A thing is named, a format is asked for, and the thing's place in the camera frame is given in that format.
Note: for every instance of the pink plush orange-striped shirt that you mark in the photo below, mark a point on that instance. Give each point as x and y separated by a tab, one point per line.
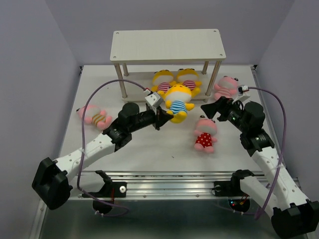
96	116

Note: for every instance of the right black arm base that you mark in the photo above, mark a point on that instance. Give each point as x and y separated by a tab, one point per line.
238	201

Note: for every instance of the pink plush red polka-dot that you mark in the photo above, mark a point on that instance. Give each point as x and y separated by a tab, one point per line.
205	131

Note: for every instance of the white two-tier shelf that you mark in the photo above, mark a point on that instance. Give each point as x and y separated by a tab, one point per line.
133	50

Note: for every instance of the pink plush pink-striped shirt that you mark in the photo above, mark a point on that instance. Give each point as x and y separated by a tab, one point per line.
225	87

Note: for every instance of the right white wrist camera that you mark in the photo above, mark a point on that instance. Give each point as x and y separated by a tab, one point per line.
243	94

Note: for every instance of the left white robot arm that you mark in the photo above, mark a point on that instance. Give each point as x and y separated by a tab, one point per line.
52	178

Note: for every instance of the yellow plush pink-striped shirt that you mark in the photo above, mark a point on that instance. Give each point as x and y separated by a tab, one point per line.
163	80

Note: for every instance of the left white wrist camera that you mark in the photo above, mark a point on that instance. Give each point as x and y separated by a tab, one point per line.
153	100

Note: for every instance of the yellow plush red-striped shirt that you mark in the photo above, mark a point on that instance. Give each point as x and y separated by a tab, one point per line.
189	77

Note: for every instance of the yellow plush blue-striped shirt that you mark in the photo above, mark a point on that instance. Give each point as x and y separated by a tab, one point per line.
177	100

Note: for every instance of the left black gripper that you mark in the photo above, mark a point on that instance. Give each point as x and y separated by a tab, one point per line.
161	116

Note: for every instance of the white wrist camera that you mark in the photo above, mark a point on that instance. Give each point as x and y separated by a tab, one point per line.
153	100
243	94

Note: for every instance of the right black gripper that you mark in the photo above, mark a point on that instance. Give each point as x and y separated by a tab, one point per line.
224	105

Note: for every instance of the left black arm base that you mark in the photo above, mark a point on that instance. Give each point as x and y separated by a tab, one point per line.
104	200

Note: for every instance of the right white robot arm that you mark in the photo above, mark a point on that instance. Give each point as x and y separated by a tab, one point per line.
291	212

